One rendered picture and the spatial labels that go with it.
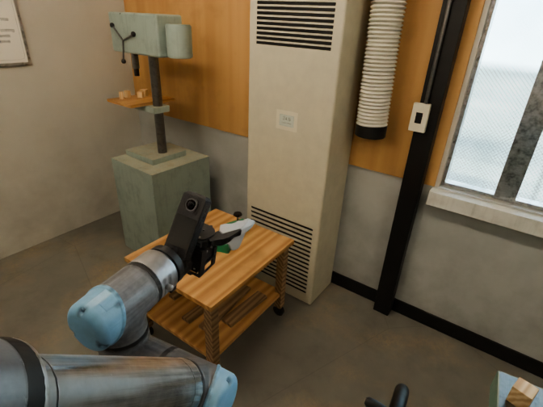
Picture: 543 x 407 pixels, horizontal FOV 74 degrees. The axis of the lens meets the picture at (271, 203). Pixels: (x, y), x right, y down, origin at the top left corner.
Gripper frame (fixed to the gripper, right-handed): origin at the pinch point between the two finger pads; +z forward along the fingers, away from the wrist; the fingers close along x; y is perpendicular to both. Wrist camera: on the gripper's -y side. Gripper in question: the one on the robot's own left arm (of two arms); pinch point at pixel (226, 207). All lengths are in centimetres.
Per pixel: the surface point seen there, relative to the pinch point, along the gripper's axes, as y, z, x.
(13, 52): 18, 95, -209
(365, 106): -1, 121, 4
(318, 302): 123, 118, 11
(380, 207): 54, 138, 26
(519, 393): 21, 9, 66
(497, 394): 25, 10, 64
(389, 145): 19, 137, 19
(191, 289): 76, 42, -34
